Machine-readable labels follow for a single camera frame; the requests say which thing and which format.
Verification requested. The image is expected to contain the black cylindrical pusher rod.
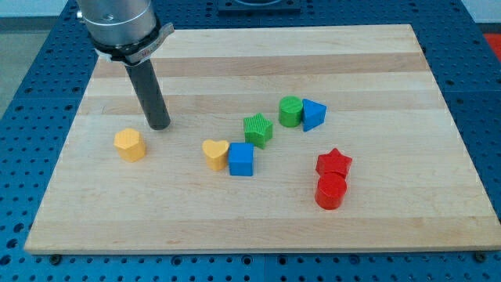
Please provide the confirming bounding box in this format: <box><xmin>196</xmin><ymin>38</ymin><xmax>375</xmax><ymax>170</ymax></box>
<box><xmin>125</xmin><ymin>60</ymin><xmax>171</xmax><ymax>130</ymax></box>

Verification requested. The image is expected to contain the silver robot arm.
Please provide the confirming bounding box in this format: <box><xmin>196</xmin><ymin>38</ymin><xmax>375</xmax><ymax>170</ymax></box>
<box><xmin>77</xmin><ymin>0</ymin><xmax>175</xmax><ymax>130</ymax></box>

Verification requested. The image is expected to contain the yellow heart block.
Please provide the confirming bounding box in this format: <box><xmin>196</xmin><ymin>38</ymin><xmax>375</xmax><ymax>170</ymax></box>
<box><xmin>202</xmin><ymin>139</ymin><xmax>229</xmax><ymax>171</ymax></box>

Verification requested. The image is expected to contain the blue cube block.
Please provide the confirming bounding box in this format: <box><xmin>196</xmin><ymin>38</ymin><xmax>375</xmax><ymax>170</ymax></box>
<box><xmin>228</xmin><ymin>143</ymin><xmax>254</xmax><ymax>176</ymax></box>

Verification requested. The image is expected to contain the yellow hexagon block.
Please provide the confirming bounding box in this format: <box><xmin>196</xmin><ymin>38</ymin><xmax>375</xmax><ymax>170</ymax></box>
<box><xmin>114</xmin><ymin>128</ymin><xmax>146</xmax><ymax>162</ymax></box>

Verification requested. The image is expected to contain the green star block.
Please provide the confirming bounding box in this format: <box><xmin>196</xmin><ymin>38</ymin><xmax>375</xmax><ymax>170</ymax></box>
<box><xmin>243</xmin><ymin>113</ymin><xmax>273</xmax><ymax>149</ymax></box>

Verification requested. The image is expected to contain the green cylinder block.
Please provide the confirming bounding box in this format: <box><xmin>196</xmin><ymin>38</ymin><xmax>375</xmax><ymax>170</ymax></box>
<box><xmin>279</xmin><ymin>96</ymin><xmax>303</xmax><ymax>128</ymax></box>

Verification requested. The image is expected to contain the blue triangle block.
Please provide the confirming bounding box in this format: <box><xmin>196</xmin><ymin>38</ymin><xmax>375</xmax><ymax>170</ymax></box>
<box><xmin>302</xmin><ymin>99</ymin><xmax>327</xmax><ymax>132</ymax></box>

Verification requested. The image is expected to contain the wooden board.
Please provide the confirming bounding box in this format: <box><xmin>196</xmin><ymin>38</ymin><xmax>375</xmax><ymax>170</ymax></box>
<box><xmin>24</xmin><ymin>24</ymin><xmax>500</xmax><ymax>255</ymax></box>

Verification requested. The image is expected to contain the red star block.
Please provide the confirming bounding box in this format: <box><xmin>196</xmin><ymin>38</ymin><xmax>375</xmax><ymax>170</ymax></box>
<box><xmin>315</xmin><ymin>148</ymin><xmax>352</xmax><ymax>179</ymax></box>

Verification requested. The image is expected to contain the red cylinder block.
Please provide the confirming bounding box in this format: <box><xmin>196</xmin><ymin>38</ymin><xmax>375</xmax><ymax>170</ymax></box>
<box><xmin>315</xmin><ymin>173</ymin><xmax>348</xmax><ymax>210</ymax></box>

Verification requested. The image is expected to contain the red object at edge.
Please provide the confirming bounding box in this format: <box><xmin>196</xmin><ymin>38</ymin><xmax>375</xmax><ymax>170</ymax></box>
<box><xmin>484</xmin><ymin>33</ymin><xmax>501</xmax><ymax>61</ymax></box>

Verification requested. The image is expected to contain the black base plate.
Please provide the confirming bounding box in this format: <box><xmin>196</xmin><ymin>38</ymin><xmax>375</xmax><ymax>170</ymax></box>
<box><xmin>217</xmin><ymin>0</ymin><xmax>302</xmax><ymax>15</ymax></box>

